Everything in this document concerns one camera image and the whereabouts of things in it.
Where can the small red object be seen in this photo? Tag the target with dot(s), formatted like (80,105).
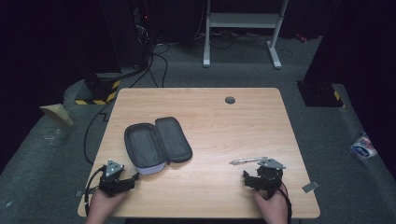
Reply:
(301,38)

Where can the person's left hand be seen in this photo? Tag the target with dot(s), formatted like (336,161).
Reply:
(104,202)

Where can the black yellow striped stand base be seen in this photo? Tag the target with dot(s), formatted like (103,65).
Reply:
(99,91)

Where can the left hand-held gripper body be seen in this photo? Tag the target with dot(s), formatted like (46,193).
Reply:
(111,182)

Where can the white blue plastic packet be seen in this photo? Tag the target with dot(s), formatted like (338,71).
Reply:
(363,147)

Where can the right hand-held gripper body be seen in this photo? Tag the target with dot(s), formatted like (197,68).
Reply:
(270,177)

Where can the silver pen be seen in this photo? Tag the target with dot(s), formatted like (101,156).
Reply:
(246,160)

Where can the grey pencil case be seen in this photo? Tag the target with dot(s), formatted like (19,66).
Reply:
(157,144)

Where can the person's right hand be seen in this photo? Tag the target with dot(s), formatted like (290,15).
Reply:
(271,205)

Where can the beige cardboard piece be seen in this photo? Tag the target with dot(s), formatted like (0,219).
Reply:
(57,112)

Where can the black stand base yellow mark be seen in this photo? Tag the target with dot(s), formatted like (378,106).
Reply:
(320,95)

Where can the grey table grommet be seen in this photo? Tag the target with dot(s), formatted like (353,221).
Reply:
(229,100)

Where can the grey tape piece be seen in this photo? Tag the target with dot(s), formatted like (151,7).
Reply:
(310,186)

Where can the white metal stand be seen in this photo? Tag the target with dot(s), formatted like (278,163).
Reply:
(243,20)

